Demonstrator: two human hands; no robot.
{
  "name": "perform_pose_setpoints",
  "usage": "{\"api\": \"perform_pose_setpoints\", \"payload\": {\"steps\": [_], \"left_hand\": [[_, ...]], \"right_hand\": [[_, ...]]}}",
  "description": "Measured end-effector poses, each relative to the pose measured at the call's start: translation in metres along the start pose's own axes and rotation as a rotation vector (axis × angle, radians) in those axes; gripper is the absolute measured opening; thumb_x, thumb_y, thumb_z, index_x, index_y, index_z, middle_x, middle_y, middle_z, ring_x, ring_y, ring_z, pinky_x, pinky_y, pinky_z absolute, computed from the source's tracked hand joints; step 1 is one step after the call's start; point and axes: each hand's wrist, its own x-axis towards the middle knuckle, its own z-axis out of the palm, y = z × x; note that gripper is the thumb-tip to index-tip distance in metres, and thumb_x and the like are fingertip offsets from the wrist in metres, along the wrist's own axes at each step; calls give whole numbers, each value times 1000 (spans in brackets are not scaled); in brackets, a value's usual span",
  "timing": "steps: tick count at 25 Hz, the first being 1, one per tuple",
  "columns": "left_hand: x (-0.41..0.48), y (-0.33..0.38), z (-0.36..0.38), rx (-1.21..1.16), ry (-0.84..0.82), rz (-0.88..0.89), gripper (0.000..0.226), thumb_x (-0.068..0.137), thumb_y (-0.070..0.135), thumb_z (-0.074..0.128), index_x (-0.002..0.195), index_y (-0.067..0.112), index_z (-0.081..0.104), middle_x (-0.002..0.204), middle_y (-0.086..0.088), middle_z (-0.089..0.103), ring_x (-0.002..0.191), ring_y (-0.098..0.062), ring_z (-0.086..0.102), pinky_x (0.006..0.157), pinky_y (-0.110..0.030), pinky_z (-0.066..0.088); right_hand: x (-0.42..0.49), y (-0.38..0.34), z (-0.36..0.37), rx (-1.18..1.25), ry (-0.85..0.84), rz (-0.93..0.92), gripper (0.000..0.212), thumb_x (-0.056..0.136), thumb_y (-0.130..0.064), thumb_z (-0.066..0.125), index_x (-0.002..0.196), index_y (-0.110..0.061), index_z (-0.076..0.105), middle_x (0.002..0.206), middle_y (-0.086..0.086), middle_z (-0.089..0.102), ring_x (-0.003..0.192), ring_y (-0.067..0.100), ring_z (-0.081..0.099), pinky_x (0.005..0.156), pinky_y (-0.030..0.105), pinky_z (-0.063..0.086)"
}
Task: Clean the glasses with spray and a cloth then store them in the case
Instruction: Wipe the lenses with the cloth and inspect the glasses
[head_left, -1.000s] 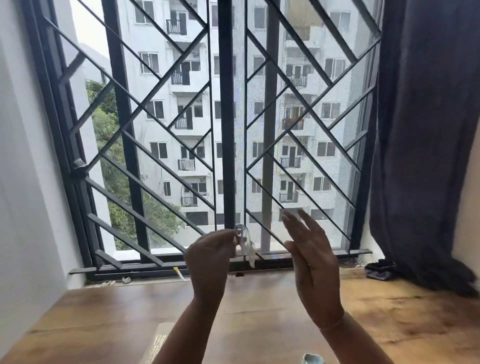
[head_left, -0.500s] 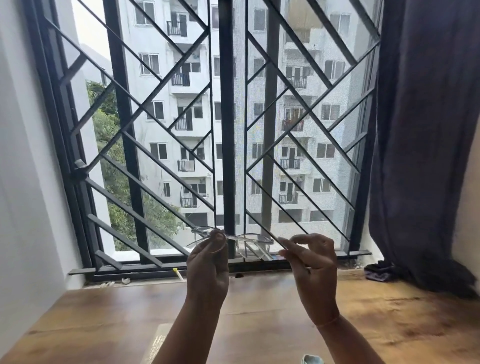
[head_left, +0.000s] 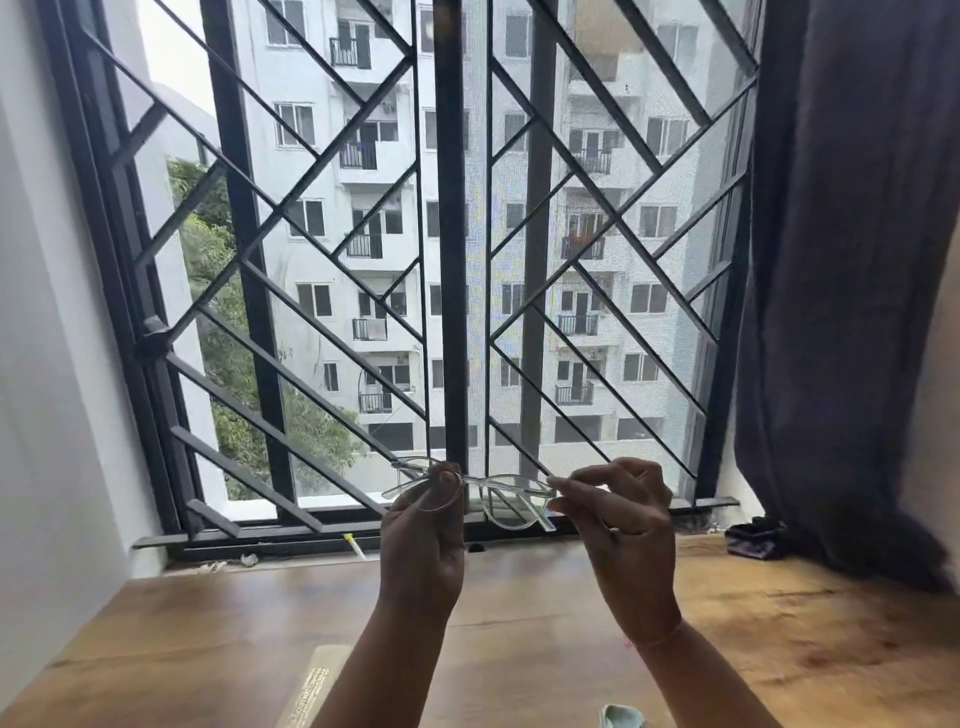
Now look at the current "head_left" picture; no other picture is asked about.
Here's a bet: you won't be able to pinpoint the person's right hand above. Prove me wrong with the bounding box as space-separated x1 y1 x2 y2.
545 457 684 648

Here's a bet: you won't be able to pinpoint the person's left hand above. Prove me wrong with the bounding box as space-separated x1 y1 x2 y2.
378 462 468 620

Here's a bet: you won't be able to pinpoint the clear-framed eyeglasses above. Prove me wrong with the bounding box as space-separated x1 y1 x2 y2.
380 455 560 534

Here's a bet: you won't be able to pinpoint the translucent yellowish glasses case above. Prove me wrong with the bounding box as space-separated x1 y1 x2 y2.
275 644 352 728

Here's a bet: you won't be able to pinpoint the person's left forearm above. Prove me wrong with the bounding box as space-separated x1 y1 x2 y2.
311 599 459 728

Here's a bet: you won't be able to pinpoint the dark crumpled cloth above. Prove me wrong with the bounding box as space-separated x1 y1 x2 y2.
725 517 787 562

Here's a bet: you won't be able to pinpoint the pink wrist thread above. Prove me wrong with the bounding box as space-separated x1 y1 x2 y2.
626 618 685 652

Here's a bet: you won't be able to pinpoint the black metal window grille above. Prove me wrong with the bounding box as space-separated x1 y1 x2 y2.
67 0 759 549

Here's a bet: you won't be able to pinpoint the green tree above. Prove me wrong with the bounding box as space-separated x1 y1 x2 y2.
166 157 369 502

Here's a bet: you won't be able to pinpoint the white apartment building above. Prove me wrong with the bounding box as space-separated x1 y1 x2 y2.
224 0 744 496

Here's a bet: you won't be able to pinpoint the dark curtain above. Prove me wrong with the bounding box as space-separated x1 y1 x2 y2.
733 0 960 594

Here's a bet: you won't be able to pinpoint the black window frame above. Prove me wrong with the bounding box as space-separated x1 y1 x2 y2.
37 0 766 562

